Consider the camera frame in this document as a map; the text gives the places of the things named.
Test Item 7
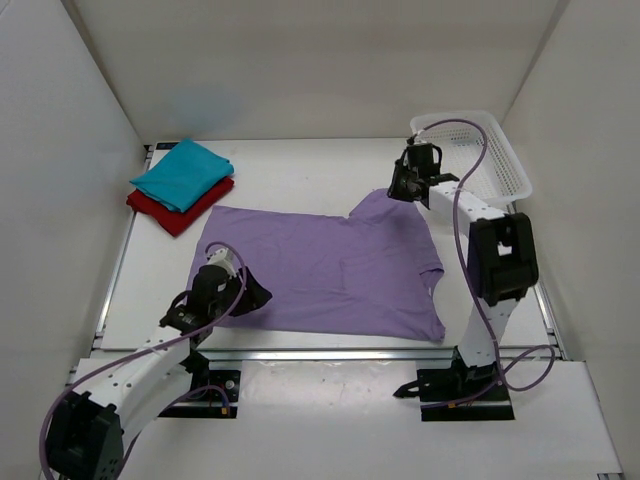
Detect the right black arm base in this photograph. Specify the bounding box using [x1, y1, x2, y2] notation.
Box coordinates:
[393, 358, 515, 422]

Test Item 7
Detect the purple t shirt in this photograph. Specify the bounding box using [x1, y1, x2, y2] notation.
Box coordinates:
[189, 189, 445, 342]

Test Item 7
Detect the red t shirt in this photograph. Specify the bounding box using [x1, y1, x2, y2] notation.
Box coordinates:
[124, 174, 236, 237]

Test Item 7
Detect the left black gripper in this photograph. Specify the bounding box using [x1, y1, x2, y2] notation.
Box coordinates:
[209, 266, 271, 319]

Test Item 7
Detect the white plastic basket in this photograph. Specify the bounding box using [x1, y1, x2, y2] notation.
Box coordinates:
[410, 110, 532, 207]

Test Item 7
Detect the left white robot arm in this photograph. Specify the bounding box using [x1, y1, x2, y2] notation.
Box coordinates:
[39, 265, 272, 479]

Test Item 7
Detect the blue t shirt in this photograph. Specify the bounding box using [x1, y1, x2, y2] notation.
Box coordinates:
[130, 139, 234, 213]

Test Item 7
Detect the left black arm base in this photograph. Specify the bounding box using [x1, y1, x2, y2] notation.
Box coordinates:
[160, 353, 242, 419]

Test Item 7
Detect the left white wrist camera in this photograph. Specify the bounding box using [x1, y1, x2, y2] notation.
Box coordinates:
[205, 247, 237, 277]

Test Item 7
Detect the black table label sticker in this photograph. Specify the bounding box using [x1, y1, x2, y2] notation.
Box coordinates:
[155, 142, 180, 150]

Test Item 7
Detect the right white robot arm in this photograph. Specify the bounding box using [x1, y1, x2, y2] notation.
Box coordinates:
[388, 143, 539, 400]

